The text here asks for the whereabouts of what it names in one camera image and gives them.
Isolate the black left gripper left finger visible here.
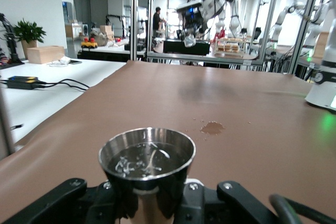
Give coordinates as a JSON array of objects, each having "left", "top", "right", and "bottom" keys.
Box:
[{"left": 2, "top": 178, "right": 118, "bottom": 224}]

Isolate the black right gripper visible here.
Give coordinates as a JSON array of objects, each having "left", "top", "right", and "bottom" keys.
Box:
[{"left": 181, "top": 7, "right": 205, "bottom": 38}]

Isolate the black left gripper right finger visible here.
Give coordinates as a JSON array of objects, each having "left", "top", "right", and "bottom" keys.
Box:
[{"left": 181, "top": 178, "right": 276, "bottom": 224}]

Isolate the clear glass cup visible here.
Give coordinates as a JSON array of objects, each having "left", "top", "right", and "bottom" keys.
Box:
[{"left": 183, "top": 34, "right": 197, "bottom": 48}]

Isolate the steel jigger measuring cup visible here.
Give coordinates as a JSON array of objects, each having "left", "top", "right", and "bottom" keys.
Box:
[{"left": 98, "top": 126, "right": 197, "bottom": 224}]

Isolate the black case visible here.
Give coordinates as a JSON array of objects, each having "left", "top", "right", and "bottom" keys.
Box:
[{"left": 162, "top": 39, "right": 211, "bottom": 56}]

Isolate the standing person in black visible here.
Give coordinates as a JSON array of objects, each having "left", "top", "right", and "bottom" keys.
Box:
[{"left": 152, "top": 6, "right": 165, "bottom": 38}]

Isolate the bread display rack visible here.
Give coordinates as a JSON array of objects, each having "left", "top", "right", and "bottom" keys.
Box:
[{"left": 214, "top": 37, "right": 250, "bottom": 57}]

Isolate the brown table mat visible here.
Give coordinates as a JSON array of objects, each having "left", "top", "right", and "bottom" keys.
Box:
[{"left": 0, "top": 60, "right": 336, "bottom": 224}]

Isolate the brown liquid spill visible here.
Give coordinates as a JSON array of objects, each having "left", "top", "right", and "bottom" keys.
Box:
[{"left": 185, "top": 118, "right": 253, "bottom": 142}]

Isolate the cardboard box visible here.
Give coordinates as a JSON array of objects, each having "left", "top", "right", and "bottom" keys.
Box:
[{"left": 99, "top": 24, "right": 115, "bottom": 40}]

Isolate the crumpled grey bag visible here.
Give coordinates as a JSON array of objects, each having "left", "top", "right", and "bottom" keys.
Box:
[{"left": 89, "top": 30, "right": 108, "bottom": 46}]

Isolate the black power adapter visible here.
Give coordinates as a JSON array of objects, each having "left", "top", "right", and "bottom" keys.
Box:
[{"left": 6, "top": 76, "right": 40, "bottom": 90}]

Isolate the wooden crate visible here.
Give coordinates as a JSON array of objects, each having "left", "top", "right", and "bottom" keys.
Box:
[{"left": 313, "top": 31, "right": 330, "bottom": 59}]

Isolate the light wooden box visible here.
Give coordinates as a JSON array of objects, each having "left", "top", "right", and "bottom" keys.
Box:
[{"left": 26, "top": 45, "right": 66, "bottom": 65}]

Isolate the black articulated stand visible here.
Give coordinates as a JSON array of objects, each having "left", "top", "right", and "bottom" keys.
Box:
[{"left": 0, "top": 13, "right": 24, "bottom": 70}]

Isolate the potted green plant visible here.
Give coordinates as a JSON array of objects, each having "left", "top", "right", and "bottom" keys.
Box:
[{"left": 13, "top": 18, "right": 47, "bottom": 59}]

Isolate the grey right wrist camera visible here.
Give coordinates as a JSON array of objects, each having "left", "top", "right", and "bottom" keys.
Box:
[{"left": 176, "top": 0, "right": 204, "bottom": 12}]

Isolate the aluminium cell frame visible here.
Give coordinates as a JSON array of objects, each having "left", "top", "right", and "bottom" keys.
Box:
[{"left": 128, "top": 0, "right": 325, "bottom": 75}]

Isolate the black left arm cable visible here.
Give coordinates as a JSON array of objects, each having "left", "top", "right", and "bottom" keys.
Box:
[{"left": 269, "top": 194, "right": 336, "bottom": 224}]

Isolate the black desk cable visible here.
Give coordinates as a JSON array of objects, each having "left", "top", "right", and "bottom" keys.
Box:
[{"left": 0, "top": 78, "right": 91, "bottom": 92}]

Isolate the white cable bundle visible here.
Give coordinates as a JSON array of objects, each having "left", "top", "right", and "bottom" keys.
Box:
[{"left": 47, "top": 55, "right": 71, "bottom": 67}]

